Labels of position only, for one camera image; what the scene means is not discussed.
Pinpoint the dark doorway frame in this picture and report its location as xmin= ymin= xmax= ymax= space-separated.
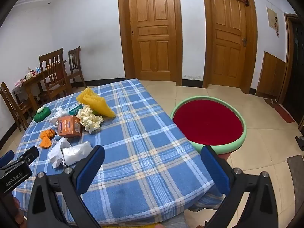
xmin=279 ymin=14 xmax=303 ymax=124

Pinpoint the right wooden door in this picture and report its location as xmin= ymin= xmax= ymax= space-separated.
xmin=203 ymin=0 xmax=258 ymax=94

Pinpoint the orange cardboard box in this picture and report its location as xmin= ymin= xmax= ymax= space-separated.
xmin=58 ymin=115 xmax=82 ymax=137

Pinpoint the white plastic bag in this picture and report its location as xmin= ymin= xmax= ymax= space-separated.
xmin=61 ymin=141 xmax=93 ymax=166

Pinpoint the blue plaid tablecloth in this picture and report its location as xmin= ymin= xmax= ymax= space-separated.
xmin=12 ymin=78 xmax=225 ymax=227

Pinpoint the wooden chair front left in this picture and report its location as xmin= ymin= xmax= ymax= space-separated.
xmin=1 ymin=82 xmax=32 ymax=131

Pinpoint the wooden chair near table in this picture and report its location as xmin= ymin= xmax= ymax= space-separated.
xmin=39 ymin=48 xmax=72 ymax=101

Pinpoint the white tissue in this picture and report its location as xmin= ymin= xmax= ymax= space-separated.
xmin=48 ymin=137 xmax=71 ymax=169

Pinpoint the cream foam net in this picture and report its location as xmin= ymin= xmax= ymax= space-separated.
xmin=76 ymin=105 xmax=104 ymax=134

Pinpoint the red green trash bin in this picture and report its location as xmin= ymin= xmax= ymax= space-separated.
xmin=171 ymin=96 xmax=247 ymax=160

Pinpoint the wooden dining table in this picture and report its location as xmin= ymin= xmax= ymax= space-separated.
xmin=11 ymin=60 xmax=73 ymax=112

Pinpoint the yellow foam net sleeve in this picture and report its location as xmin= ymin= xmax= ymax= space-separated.
xmin=76 ymin=88 xmax=115 ymax=118

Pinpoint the wooden chair far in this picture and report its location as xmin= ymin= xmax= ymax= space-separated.
xmin=67 ymin=46 xmax=87 ymax=88

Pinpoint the white teal medicine box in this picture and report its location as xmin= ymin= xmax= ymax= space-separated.
xmin=67 ymin=103 xmax=83 ymax=116

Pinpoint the grey floor mat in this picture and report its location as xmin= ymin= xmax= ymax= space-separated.
xmin=287 ymin=155 xmax=304 ymax=218

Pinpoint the left wooden door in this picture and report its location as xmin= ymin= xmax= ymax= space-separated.
xmin=118 ymin=0 xmax=182 ymax=86

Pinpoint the white paper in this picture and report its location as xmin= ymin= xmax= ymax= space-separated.
xmin=48 ymin=107 xmax=69 ymax=128

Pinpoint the wooden door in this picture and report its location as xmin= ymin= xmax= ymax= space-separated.
xmin=203 ymin=0 xmax=258 ymax=94
xmin=118 ymin=0 xmax=182 ymax=86

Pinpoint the green flower-shaped container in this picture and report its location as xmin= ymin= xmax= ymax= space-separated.
xmin=33 ymin=107 xmax=51 ymax=123

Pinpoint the wall electrical box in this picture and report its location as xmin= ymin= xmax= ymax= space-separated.
xmin=266 ymin=7 xmax=279 ymax=36

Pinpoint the person's left hand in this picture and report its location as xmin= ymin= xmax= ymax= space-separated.
xmin=13 ymin=197 xmax=27 ymax=228

